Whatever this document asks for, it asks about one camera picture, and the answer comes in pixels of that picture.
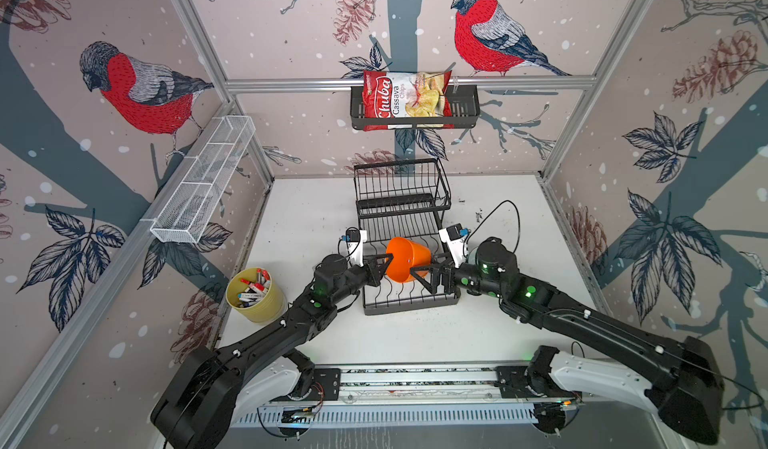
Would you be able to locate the black wall basket shelf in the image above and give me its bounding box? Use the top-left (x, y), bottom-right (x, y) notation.
top-left (350, 85), bottom-right (481, 131)

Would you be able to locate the black wire dish rack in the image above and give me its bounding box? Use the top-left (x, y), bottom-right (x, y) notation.
top-left (353, 158), bottom-right (460, 316)

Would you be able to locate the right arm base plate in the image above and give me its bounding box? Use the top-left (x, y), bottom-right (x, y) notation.
top-left (494, 365), bottom-right (579, 400)

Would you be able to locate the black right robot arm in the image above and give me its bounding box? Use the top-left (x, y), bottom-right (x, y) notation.
top-left (407, 237), bottom-right (724, 445)

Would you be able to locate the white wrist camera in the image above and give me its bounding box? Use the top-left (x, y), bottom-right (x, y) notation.
top-left (438, 223), bottom-right (469, 268)
top-left (340, 227), bottom-right (367, 266)

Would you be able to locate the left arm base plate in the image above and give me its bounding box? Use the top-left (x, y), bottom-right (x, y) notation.
top-left (270, 367), bottom-right (341, 404)

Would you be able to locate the yellow cup with markers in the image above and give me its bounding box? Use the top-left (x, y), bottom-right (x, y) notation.
top-left (225, 267), bottom-right (288, 324)

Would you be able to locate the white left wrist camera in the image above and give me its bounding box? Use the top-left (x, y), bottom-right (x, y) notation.
top-left (340, 227), bottom-right (367, 266)

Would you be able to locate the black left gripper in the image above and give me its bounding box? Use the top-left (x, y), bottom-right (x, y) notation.
top-left (329, 252), bottom-right (393, 307)

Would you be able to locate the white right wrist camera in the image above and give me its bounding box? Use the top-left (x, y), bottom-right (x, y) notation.
top-left (438, 223), bottom-right (469, 268)

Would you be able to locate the white wire mesh shelf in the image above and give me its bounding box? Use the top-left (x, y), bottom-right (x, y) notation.
top-left (150, 115), bottom-right (255, 244)

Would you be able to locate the orange plastic bowl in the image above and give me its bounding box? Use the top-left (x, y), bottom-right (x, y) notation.
top-left (386, 237), bottom-right (432, 283)

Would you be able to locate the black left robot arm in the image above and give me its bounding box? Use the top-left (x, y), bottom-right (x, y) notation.
top-left (150, 253), bottom-right (394, 448)

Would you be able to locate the red cassava chips bag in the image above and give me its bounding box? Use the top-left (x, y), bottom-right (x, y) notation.
top-left (363, 71), bottom-right (452, 120)

